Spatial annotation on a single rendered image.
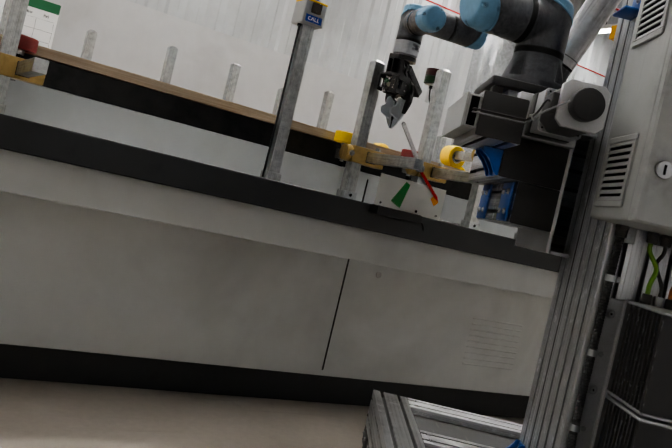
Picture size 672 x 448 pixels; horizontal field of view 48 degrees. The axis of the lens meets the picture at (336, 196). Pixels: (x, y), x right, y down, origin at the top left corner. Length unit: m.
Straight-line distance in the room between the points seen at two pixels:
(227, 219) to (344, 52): 8.52
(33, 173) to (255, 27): 8.15
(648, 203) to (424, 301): 1.59
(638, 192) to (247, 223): 1.19
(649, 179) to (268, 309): 1.47
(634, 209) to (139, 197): 1.26
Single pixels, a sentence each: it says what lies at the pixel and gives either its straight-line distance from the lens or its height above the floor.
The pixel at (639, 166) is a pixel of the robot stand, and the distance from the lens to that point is 1.34.
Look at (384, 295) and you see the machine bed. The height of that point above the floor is 0.40.
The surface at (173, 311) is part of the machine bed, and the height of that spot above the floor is 0.25.
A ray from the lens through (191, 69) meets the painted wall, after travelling 9.64.
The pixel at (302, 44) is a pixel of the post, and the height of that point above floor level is 1.09.
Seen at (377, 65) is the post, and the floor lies 1.11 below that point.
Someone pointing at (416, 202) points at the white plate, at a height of 0.74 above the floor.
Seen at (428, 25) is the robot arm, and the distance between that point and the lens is 2.17.
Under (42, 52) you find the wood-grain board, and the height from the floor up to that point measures 0.89.
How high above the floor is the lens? 0.68
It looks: level
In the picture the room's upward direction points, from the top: 13 degrees clockwise
